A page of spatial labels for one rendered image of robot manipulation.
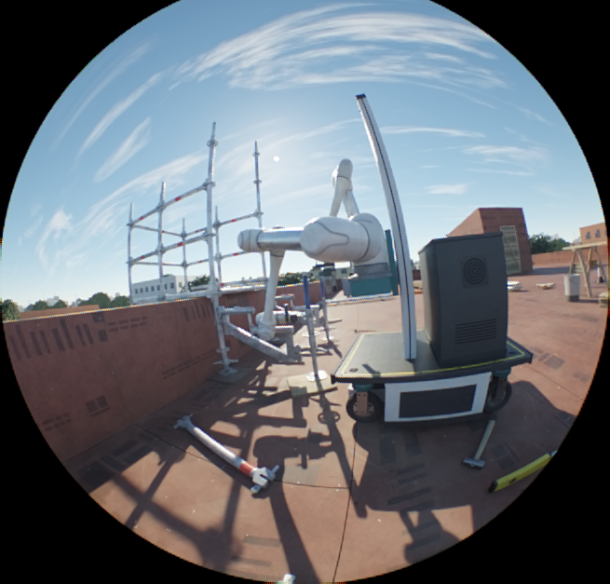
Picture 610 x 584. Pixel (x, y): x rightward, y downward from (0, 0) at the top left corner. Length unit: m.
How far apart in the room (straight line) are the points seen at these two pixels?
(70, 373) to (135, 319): 0.55
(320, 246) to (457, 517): 0.99
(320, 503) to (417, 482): 0.34
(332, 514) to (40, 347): 1.34
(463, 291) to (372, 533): 0.90
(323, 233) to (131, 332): 1.23
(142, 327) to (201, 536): 1.17
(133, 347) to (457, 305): 1.68
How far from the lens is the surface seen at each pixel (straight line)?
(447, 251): 0.89
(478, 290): 0.94
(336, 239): 0.66
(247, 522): 0.85
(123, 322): 1.41
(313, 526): 0.80
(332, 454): 1.00
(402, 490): 0.87
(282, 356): 1.63
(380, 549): 0.77
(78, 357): 1.31
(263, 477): 0.93
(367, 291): 0.81
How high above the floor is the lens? 0.73
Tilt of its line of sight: 1 degrees up
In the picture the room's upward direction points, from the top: 7 degrees counter-clockwise
